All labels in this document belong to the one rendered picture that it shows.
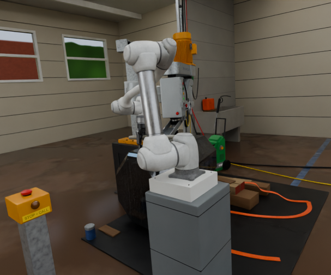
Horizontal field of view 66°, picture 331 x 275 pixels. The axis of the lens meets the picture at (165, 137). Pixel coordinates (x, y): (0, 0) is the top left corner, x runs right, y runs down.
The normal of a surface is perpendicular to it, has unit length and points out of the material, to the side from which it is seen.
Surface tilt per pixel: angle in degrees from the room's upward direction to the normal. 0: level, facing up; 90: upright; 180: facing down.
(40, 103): 90
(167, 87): 90
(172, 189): 90
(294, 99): 90
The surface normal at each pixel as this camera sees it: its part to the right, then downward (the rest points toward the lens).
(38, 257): 0.77, 0.07
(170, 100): -0.27, 0.20
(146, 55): 0.46, 0.07
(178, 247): -0.63, 0.19
